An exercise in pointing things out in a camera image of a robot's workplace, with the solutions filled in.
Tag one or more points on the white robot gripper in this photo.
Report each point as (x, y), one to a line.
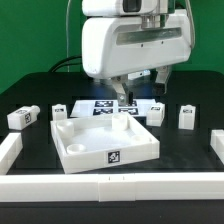
(117, 46)

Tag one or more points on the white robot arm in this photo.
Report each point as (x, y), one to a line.
(152, 12)

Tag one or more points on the white sheet with AprilTags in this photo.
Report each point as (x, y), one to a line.
(85, 108)

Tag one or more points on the white U-shaped obstacle fence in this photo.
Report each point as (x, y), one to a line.
(102, 187)

